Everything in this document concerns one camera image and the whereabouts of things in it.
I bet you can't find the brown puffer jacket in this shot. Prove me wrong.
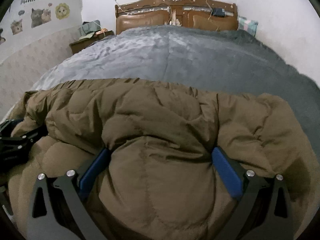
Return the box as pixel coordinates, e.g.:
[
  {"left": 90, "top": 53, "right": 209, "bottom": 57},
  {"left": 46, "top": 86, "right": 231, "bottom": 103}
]
[{"left": 8, "top": 79, "right": 319, "bottom": 239}]

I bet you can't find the bee costume cat sticker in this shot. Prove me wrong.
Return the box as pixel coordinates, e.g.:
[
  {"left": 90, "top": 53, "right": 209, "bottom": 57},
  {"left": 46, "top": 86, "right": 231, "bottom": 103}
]
[{"left": 0, "top": 28, "right": 6, "bottom": 44}]

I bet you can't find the dark wooden nightstand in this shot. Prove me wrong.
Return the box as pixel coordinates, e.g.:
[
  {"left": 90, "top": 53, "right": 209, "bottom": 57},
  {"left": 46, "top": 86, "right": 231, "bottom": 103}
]
[{"left": 69, "top": 31, "right": 114, "bottom": 55}]

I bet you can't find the green bag on nightstand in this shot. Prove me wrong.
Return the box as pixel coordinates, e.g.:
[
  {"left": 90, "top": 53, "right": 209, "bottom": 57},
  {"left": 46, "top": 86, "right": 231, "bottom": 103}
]
[{"left": 78, "top": 20, "right": 101, "bottom": 40}]

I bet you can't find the yellow flower cat sticker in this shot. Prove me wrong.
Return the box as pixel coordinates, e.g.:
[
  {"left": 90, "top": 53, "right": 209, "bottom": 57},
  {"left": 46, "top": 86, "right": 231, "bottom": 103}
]
[{"left": 55, "top": 3, "right": 70, "bottom": 20}]

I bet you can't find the grey plush bed blanket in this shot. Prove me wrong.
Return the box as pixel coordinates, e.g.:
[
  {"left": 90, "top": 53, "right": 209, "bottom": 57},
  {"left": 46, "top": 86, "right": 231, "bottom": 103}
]
[{"left": 30, "top": 24, "right": 320, "bottom": 140}]

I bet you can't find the plaid pillow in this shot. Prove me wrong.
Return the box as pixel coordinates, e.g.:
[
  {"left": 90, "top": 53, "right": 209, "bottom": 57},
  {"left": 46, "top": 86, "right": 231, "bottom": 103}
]
[{"left": 238, "top": 16, "right": 259, "bottom": 37}]

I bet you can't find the black device on headboard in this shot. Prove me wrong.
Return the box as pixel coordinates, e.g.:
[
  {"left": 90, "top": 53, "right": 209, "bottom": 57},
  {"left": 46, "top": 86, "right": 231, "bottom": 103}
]
[{"left": 211, "top": 8, "right": 226, "bottom": 17}]

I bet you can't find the brown wooden headboard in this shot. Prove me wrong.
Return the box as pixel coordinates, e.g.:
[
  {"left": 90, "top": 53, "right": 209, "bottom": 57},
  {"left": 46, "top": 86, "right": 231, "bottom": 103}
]
[{"left": 115, "top": 0, "right": 238, "bottom": 34}]

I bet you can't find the tabby kitten wall sticker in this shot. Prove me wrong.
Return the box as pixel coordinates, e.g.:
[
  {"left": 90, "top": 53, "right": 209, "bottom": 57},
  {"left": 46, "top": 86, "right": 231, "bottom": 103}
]
[{"left": 10, "top": 19, "right": 23, "bottom": 35}]

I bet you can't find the grey cats wall sticker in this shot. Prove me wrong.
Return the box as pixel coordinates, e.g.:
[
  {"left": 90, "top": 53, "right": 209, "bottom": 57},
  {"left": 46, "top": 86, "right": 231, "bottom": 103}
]
[{"left": 30, "top": 8, "right": 52, "bottom": 28}]

